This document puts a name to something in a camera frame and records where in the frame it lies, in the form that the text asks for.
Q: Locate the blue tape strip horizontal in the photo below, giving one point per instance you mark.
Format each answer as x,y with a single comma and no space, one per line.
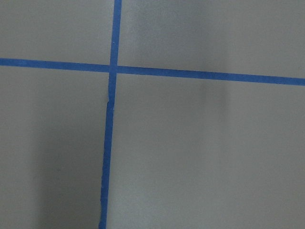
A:
87,67

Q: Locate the blue tape strip vertical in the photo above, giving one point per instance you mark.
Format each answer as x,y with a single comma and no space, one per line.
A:
109,113

